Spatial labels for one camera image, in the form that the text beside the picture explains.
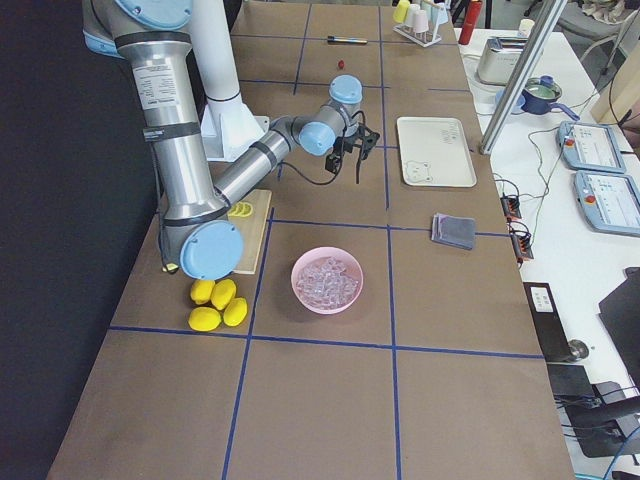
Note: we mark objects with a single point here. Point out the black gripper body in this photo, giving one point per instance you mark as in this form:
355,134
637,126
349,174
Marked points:
361,150

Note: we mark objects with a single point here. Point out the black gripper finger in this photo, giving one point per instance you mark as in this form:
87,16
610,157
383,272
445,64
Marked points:
333,162

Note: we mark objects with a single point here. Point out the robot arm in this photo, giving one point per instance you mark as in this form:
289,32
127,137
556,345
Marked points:
153,37

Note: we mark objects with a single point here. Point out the clear ice cubes pile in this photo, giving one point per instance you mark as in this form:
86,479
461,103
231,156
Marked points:
325,284

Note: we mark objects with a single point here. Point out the white cup rack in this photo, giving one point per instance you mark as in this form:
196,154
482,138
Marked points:
438,13

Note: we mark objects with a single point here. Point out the yellow cup on rack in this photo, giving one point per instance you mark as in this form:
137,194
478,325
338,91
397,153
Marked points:
401,11

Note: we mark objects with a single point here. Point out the pink cup on rack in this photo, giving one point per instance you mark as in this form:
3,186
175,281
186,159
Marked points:
419,21

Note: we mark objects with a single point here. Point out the cream bear tray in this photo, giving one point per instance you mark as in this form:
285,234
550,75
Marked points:
434,152

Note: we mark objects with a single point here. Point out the lemon slices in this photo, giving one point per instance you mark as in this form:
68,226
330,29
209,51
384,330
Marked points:
241,209

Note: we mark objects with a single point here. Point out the wooden cutting board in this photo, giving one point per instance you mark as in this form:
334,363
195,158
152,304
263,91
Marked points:
252,230

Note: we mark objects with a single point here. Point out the pink bowl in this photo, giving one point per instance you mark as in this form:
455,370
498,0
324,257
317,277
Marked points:
353,268

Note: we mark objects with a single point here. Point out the grey folded cloth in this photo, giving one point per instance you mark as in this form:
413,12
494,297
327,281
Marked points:
454,231

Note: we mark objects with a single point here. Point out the yellow lemon upper right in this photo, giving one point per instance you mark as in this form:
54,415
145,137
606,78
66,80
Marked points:
223,292

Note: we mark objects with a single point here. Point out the yellow lemon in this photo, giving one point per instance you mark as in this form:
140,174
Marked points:
235,312
204,319
223,292
201,291

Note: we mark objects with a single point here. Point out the yellow lemon lower right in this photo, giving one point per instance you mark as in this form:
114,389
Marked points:
235,312

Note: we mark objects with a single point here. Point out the cream toaster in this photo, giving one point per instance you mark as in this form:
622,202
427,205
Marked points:
498,59

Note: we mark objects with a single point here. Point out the yellow lemon upper left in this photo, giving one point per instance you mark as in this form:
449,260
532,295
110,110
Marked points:
201,291

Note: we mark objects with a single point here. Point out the red bottle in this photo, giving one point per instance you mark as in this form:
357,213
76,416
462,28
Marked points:
472,9

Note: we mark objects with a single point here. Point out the yellow plastic knife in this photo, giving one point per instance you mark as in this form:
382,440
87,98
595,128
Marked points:
170,268

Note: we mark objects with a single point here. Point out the blue saucepan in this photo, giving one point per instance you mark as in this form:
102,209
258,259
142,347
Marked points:
542,95

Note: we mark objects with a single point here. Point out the yellow lemon lower left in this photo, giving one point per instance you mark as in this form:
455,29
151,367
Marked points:
204,319

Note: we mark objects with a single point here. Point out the upper teach pendant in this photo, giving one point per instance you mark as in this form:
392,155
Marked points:
592,147

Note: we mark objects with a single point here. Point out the teach pendant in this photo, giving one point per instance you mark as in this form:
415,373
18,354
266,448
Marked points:
609,202
592,147

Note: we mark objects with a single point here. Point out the lower teach pendant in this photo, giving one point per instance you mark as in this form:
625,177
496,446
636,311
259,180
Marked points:
609,202

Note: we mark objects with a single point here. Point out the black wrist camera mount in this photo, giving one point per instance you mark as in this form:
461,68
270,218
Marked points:
367,139

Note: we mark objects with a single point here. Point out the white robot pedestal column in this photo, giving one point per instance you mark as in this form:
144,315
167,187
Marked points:
228,126

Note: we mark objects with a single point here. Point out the aluminium frame post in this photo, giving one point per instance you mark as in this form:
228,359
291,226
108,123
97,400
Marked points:
547,19

